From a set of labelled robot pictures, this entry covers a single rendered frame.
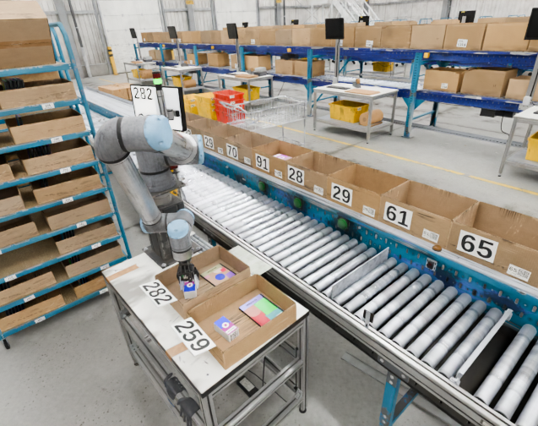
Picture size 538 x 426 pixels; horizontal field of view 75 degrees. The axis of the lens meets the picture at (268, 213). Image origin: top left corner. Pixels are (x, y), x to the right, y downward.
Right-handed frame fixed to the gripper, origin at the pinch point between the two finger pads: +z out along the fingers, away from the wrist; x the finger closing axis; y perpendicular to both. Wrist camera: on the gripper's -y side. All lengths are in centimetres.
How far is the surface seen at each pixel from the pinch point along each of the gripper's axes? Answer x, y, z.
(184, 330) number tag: 0.0, 34.9, -7.6
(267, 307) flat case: 35.1, 19.8, 1.6
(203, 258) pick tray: 6.6, -19.0, -2.8
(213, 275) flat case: 11.2, -8.2, 1.6
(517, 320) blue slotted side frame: 143, 44, 8
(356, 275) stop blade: 83, 7, 2
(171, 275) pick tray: -9.6, -8.7, -2.2
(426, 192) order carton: 137, -28, -22
